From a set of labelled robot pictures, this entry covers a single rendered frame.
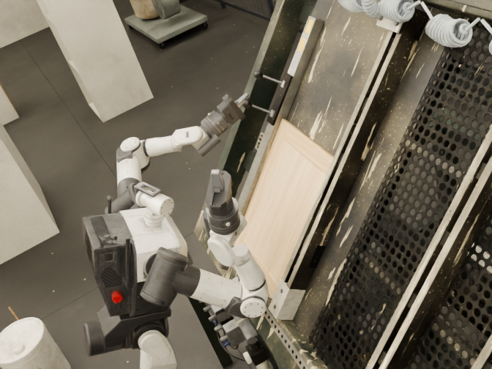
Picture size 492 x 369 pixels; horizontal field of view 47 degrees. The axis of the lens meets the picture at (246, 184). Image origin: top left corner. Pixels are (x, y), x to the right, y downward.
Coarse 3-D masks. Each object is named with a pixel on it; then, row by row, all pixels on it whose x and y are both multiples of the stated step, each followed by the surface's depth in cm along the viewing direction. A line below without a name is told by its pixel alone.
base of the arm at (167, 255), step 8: (160, 248) 170; (160, 256) 166; (168, 256) 165; (176, 256) 166; (184, 256) 174; (152, 264) 172; (176, 264) 165; (184, 264) 167; (144, 296) 165; (160, 304) 164; (168, 304) 167
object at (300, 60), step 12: (312, 24) 206; (312, 36) 208; (312, 48) 210; (300, 60) 210; (288, 72) 215; (300, 72) 213; (288, 96) 215; (288, 108) 218; (276, 120) 218; (264, 132) 224; (276, 132) 220; (264, 144) 222; (264, 156) 223; (252, 168) 228; (252, 180) 226; (252, 192) 228; (240, 204) 232
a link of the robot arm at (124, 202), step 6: (126, 180) 207; (132, 180) 207; (138, 180) 210; (120, 186) 206; (126, 186) 205; (120, 192) 205; (126, 192) 201; (120, 198) 201; (126, 198) 200; (114, 204) 202; (120, 204) 201; (126, 204) 200; (132, 204) 200; (114, 210) 202; (120, 210) 201
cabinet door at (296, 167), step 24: (288, 144) 212; (312, 144) 199; (264, 168) 224; (288, 168) 210; (312, 168) 198; (264, 192) 222; (288, 192) 208; (312, 192) 196; (264, 216) 219; (288, 216) 206; (240, 240) 231; (264, 240) 217; (288, 240) 204; (264, 264) 214
